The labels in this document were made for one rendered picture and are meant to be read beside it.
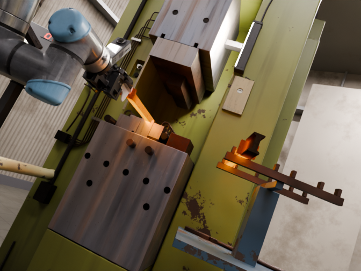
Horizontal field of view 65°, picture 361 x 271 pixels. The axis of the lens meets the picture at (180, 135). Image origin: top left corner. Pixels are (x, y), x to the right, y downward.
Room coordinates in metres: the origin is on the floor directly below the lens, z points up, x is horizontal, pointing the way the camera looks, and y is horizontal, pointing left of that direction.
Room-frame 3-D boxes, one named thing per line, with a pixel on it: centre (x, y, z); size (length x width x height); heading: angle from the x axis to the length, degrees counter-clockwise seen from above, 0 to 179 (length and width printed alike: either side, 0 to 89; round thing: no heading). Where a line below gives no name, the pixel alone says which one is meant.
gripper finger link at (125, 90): (0.83, 0.21, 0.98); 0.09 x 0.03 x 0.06; 163
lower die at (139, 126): (1.35, 0.12, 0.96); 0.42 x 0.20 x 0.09; 166
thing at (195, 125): (1.64, 0.00, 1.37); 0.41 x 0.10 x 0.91; 76
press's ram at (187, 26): (1.33, 0.08, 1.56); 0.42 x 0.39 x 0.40; 166
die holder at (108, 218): (1.34, 0.06, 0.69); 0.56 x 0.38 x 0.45; 166
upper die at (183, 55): (1.35, 0.12, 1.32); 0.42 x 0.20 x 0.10; 166
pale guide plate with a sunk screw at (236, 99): (1.19, -0.17, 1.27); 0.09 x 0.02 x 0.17; 76
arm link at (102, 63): (0.65, 0.27, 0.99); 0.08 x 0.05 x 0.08; 76
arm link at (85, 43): (0.58, 0.29, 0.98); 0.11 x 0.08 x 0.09; 166
